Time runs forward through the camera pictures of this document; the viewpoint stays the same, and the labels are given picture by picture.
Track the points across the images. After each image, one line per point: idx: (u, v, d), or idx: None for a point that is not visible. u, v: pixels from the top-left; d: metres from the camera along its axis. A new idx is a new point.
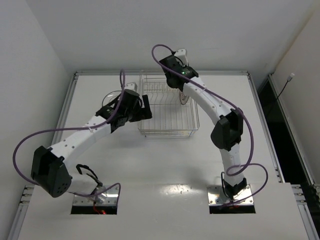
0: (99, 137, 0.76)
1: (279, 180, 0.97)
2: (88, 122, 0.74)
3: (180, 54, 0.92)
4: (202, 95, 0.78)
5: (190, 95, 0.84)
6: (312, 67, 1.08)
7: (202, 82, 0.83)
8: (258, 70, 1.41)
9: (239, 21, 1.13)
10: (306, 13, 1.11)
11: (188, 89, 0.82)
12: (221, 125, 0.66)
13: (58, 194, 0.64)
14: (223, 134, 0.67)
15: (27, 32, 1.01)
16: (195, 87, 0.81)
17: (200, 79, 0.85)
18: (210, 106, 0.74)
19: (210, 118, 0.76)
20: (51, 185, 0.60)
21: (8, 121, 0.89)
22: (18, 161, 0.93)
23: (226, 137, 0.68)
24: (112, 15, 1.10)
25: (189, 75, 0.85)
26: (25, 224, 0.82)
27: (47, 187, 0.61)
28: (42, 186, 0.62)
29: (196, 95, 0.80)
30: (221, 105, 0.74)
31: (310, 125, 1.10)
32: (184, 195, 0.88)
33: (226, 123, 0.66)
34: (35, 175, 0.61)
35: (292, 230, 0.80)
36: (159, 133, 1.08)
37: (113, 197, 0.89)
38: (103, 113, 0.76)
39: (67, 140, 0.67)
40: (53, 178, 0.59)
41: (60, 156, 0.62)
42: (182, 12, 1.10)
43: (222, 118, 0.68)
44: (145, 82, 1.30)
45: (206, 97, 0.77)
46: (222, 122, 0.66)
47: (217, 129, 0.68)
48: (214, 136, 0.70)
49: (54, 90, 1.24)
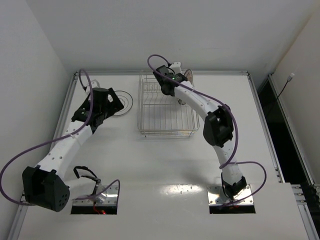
0: (82, 142, 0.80)
1: (279, 180, 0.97)
2: (67, 130, 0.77)
3: (176, 66, 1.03)
4: (191, 96, 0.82)
5: (181, 98, 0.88)
6: (312, 67, 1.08)
7: (191, 85, 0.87)
8: (257, 70, 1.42)
9: (239, 21, 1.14)
10: (306, 13, 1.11)
11: (178, 92, 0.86)
12: (210, 120, 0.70)
13: (62, 206, 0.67)
14: (213, 130, 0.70)
15: (27, 32, 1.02)
16: (184, 89, 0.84)
17: (189, 82, 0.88)
18: (199, 105, 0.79)
19: (200, 115, 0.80)
20: (51, 201, 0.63)
21: (8, 121, 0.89)
22: (18, 161, 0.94)
23: (216, 133, 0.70)
24: (112, 15, 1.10)
25: (179, 79, 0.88)
26: (26, 224, 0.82)
27: (48, 202, 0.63)
28: (42, 204, 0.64)
29: (186, 97, 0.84)
30: (209, 103, 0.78)
31: (310, 125, 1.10)
32: (184, 195, 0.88)
33: (214, 118, 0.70)
34: (31, 196, 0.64)
35: (293, 230, 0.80)
36: (159, 133, 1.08)
37: (113, 197, 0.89)
38: (79, 117, 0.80)
39: (52, 152, 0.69)
40: (51, 193, 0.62)
41: (50, 171, 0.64)
42: (182, 12, 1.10)
43: (210, 114, 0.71)
44: (145, 82, 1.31)
45: (195, 97, 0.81)
46: (211, 118, 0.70)
47: (207, 125, 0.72)
48: (206, 134, 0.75)
49: (54, 90, 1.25)
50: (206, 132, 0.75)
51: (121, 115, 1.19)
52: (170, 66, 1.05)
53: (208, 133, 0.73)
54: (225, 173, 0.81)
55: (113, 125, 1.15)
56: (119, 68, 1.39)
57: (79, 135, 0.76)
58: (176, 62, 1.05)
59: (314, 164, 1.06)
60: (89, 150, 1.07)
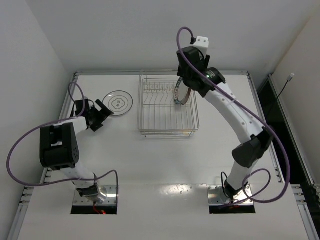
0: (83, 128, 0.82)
1: (279, 180, 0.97)
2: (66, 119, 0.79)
3: (202, 46, 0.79)
4: (231, 108, 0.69)
5: (212, 102, 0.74)
6: (313, 67, 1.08)
7: (228, 90, 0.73)
8: (257, 70, 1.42)
9: (239, 21, 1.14)
10: (306, 13, 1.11)
11: (212, 97, 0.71)
12: (252, 146, 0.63)
13: (76, 161, 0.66)
14: (251, 155, 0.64)
15: (26, 32, 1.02)
16: (221, 96, 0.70)
17: (227, 85, 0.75)
18: (240, 123, 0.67)
19: (235, 131, 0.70)
20: (69, 144, 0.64)
21: (8, 121, 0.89)
22: (18, 160, 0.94)
23: (253, 158, 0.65)
24: (112, 15, 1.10)
25: (214, 79, 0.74)
26: (26, 224, 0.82)
27: (66, 148, 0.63)
28: (57, 158, 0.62)
29: (222, 105, 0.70)
30: (252, 122, 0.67)
31: (310, 124, 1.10)
32: (184, 195, 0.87)
33: (258, 144, 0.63)
34: (45, 151, 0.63)
35: (293, 231, 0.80)
36: (159, 133, 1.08)
37: (113, 197, 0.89)
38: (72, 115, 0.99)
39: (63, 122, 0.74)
40: (69, 138, 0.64)
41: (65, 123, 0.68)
42: (182, 12, 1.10)
43: (253, 138, 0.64)
44: (145, 82, 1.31)
45: (236, 111, 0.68)
46: (253, 143, 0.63)
47: (245, 148, 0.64)
48: (238, 154, 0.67)
49: (54, 90, 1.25)
50: (238, 153, 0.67)
51: (121, 115, 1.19)
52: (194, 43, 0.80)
53: (242, 156, 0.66)
54: (233, 177, 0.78)
55: (113, 125, 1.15)
56: (119, 68, 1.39)
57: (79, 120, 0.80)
58: (202, 39, 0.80)
59: (313, 164, 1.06)
60: (88, 150, 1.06)
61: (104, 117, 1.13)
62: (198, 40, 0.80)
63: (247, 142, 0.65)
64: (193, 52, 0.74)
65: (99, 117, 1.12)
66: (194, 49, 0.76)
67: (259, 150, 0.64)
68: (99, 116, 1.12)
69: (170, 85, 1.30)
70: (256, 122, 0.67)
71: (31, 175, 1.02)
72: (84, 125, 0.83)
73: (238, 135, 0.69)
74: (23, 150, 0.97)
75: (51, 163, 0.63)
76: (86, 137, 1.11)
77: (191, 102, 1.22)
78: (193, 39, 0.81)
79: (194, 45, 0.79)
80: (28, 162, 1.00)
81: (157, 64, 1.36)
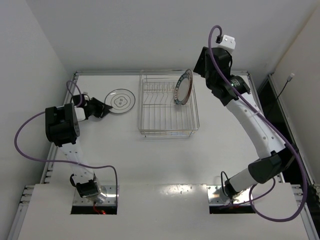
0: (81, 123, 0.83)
1: (279, 180, 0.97)
2: None
3: (228, 47, 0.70)
4: (254, 121, 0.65)
5: (234, 113, 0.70)
6: (312, 67, 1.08)
7: (253, 101, 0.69)
8: (257, 70, 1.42)
9: (239, 21, 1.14)
10: (306, 13, 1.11)
11: (234, 106, 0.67)
12: (272, 164, 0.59)
13: (76, 136, 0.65)
14: (269, 172, 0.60)
15: (26, 32, 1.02)
16: (245, 107, 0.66)
17: (251, 96, 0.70)
18: (260, 137, 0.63)
19: (255, 145, 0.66)
20: (71, 119, 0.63)
21: (8, 121, 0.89)
22: (19, 160, 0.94)
23: (270, 175, 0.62)
24: (111, 15, 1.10)
25: (238, 88, 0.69)
26: (26, 224, 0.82)
27: (68, 122, 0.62)
28: (61, 131, 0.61)
29: (244, 117, 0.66)
30: (274, 137, 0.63)
31: (310, 124, 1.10)
32: (184, 195, 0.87)
33: (278, 162, 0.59)
34: (49, 127, 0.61)
35: (293, 231, 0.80)
36: (159, 133, 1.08)
37: (113, 197, 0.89)
38: None
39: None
40: (70, 113, 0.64)
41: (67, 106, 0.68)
42: (182, 12, 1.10)
43: (275, 155, 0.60)
44: (145, 82, 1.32)
45: (258, 124, 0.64)
46: (273, 161, 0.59)
47: (264, 164, 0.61)
48: (256, 166, 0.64)
49: (53, 90, 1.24)
50: (256, 167, 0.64)
51: (122, 115, 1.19)
52: (221, 43, 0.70)
53: (259, 171, 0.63)
54: (236, 178, 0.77)
55: (113, 125, 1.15)
56: (119, 68, 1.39)
57: None
58: (229, 40, 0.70)
59: (313, 164, 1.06)
60: (88, 149, 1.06)
61: (103, 107, 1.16)
62: (225, 39, 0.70)
63: (267, 157, 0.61)
64: (223, 56, 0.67)
65: (99, 109, 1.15)
66: (225, 51, 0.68)
67: (278, 168, 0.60)
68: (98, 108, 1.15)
69: (170, 85, 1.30)
70: (279, 138, 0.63)
71: (31, 175, 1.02)
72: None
73: (256, 149, 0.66)
74: (23, 150, 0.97)
75: (54, 137, 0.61)
76: (86, 136, 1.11)
77: (192, 102, 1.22)
78: (219, 38, 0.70)
79: (220, 46, 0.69)
80: (29, 162, 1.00)
81: (157, 64, 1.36)
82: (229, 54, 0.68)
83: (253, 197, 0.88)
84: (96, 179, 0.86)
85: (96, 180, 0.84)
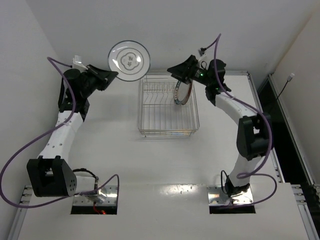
0: (75, 129, 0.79)
1: (279, 180, 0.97)
2: (58, 119, 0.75)
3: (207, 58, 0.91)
4: (231, 102, 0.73)
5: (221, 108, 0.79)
6: (313, 68, 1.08)
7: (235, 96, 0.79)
8: (257, 70, 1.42)
9: (239, 21, 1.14)
10: (306, 13, 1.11)
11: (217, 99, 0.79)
12: (243, 123, 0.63)
13: (72, 192, 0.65)
14: (246, 135, 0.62)
15: (26, 31, 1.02)
16: (225, 96, 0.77)
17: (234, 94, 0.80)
18: (236, 111, 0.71)
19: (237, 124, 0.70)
20: (62, 185, 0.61)
21: (9, 121, 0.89)
22: (19, 160, 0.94)
23: (249, 140, 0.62)
24: (111, 15, 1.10)
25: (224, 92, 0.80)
26: (26, 224, 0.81)
27: (59, 187, 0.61)
28: (53, 193, 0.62)
29: (226, 104, 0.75)
30: (247, 109, 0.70)
31: (310, 124, 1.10)
32: (184, 195, 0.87)
33: (249, 122, 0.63)
34: (40, 188, 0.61)
35: (293, 231, 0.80)
36: (158, 133, 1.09)
37: (113, 197, 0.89)
38: (66, 107, 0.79)
39: (51, 141, 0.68)
40: (60, 177, 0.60)
41: (55, 157, 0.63)
42: (182, 12, 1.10)
43: (246, 117, 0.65)
44: (145, 82, 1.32)
45: (234, 104, 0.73)
46: (243, 120, 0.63)
47: (239, 129, 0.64)
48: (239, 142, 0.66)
49: (54, 90, 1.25)
50: (239, 141, 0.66)
51: (121, 115, 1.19)
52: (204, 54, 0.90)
53: (240, 140, 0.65)
54: (236, 178, 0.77)
55: (113, 125, 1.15)
56: None
57: (72, 122, 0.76)
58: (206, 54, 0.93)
59: (313, 165, 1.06)
60: (89, 149, 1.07)
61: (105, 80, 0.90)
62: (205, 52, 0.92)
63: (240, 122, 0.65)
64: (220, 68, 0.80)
65: (99, 82, 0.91)
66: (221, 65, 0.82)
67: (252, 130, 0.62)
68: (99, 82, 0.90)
69: (170, 85, 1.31)
70: (252, 110, 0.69)
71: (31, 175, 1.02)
72: (76, 126, 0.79)
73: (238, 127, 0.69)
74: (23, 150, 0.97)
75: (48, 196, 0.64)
76: (86, 136, 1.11)
77: (192, 102, 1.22)
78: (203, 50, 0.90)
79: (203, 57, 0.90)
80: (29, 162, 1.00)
81: (157, 64, 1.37)
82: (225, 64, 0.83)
83: (254, 196, 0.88)
84: (98, 182, 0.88)
85: (97, 186, 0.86)
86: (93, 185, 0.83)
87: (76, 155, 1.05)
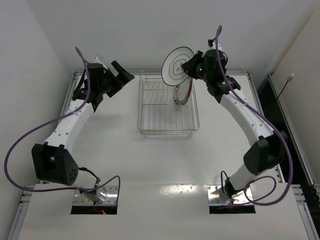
0: (85, 120, 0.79)
1: (279, 180, 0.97)
2: (69, 108, 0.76)
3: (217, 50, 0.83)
4: (242, 111, 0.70)
5: (227, 109, 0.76)
6: (312, 68, 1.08)
7: (243, 96, 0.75)
8: (257, 70, 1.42)
9: (239, 21, 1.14)
10: (306, 14, 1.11)
11: (225, 99, 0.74)
12: (259, 146, 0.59)
13: (71, 182, 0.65)
14: (260, 158, 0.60)
15: (26, 31, 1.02)
16: (234, 100, 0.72)
17: (242, 92, 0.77)
18: (249, 124, 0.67)
19: (247, 135, 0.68)
20: (63, 173, 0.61)
21: (9, 121, 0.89)
22: (19, 160, 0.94)
23: (262, 162, 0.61)
24: (111, 15, 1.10)
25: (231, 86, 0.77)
26: (26, 224, 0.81)
27: (60, 174, 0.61)
28: (53, 180, 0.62)
29: (234, 110, 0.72)
30: (263, 125, 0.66)
31: (310, 124, 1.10)
32: (184, 195, 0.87)
33: (265, 145, 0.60)
34: (41, 173, 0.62)
35: (293, 231, 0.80)
36: (158, 133, 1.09)
37: (113, 197, 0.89)
38: (79, 96, 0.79)
39: (58, 129, 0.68)
40: (61, 165, 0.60)
41: (59, 145, 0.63)
42: (182, 12, 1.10)
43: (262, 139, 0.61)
44: (145, 82, 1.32)
45: (246, 113, 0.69)
46: (261, 144, 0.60)
47: (253, 150, 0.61)
48: (248, 159, 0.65)
49: (54, 90, 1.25)
50: (248, 156, 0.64)
51: (122, 115, 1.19)
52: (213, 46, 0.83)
53: (251, 159, 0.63)
54: (235, 178, 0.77)
55: (113, 125, 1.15)
56: None
57: (82, 112, 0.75)
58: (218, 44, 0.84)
59: (313, 164, 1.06)
60: (89, 149, 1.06)
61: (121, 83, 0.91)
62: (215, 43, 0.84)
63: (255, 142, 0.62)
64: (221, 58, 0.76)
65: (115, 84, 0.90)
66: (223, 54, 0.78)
67: (268, 153, 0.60)
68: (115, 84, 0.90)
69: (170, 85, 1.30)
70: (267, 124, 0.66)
71: (31, 175, 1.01)
72: (86, 116, 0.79)
73: (248, 139, 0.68)
74: (23, 150, 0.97)
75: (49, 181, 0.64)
76: (86, 136, 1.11)
77: (191, 102, 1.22)
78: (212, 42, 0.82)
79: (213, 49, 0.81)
80: (28, 162, 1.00)
81: (156, 64, 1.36)
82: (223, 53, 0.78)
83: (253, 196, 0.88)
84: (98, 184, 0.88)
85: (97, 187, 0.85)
86: (93, 185, 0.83)
87: (76, 155, 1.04)
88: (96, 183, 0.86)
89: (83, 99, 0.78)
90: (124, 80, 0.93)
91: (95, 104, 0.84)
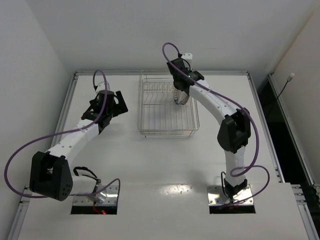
0: (89, 139, 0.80)
1: (279, 180, 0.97)
2: (77, 126, 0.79)
3: (188, 57, 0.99)
4: (208, 97, 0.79)
5: (197, 99, 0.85)
6: (312, 68, 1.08)
7: (207, 84, 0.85)
8: (258, 70, 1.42)
9: (240, 21, 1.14)
10: (307, 13, 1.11)
11: (193, 90, 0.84)
12: (227, 125, 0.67)
13: (63, 198, 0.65)
14: (229, 134, 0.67)
15: (27, 31, 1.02)
16: (200, 89, 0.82)
17: (206, 81, 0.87)
18: (215, 107, 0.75)
19: (216, 118, 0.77)
20: (57, 185, 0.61)
21: (9, 121, 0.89)
22: (19, 160, 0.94)
23: (232, 138, 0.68)
24: (111, 15, 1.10)
25: (195, 78, 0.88)
26: (26, 224, 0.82)
27: (53, 187, 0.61)
28: (46, 193, 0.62)
29: (201, 97, 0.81)
30: (227, 105, 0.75)
31: (310, 124, 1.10)
32: (184, 195, 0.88)
33: (232, 122, 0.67)
34: (35, 183, 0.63)
35: (293, 231, 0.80)
36: (158, 133, 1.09)
37: (113, 197, 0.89)
38: (88, 116, 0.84)
39: (62, 141, 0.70)
40: (57, 177, 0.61)
41: (60, 156, 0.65)
42: (182, 12, 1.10)
43: (228, 118, 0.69)
44: (145, 82, 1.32)
45: (211, 98, 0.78)
46: (228, 123, 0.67)
47: (223, 128, 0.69)
48: (221, 138, 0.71)
49: (54, 91, 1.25)
50: (220, 135, 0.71)
51: (122, 115, 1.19)
52: (181, 57, 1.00)
53: (224, 138, 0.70)
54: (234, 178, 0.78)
55: (113, 125, 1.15)
56: (119, 69, 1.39)
57: (88, 131, 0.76)
58: (187, 54, 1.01)
59: (313, 164, 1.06)
60: (89, 150, 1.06)
61: (120, 111, 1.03)
62: (184, 54, 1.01)
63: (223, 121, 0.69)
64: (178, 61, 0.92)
65: (116, 112, 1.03)
66: (180, 59, 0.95)
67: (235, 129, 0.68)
68: (115, 111, 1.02)
69: (170, 85, 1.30)
70: (230, 105, 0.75)
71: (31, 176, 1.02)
72: (92, 136, 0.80)
73: (218, 121, 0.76)
74: (23, 151, 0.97)
75: (41, 193, 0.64)
76: None
77: (192, 102, 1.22)
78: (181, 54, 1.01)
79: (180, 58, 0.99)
80: (28, 163, 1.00)
81: (156, 64, 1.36)
82: (181, 58, 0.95)
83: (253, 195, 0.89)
84: (98, 184, 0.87)
85: (97, 188, 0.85)
86: (93, 188, 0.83)
87: (76, 156, 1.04)
88: (96, 183, 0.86)
89: (92, 120, 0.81)
90: (123, 110, 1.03)
91: (99, 126, 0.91)
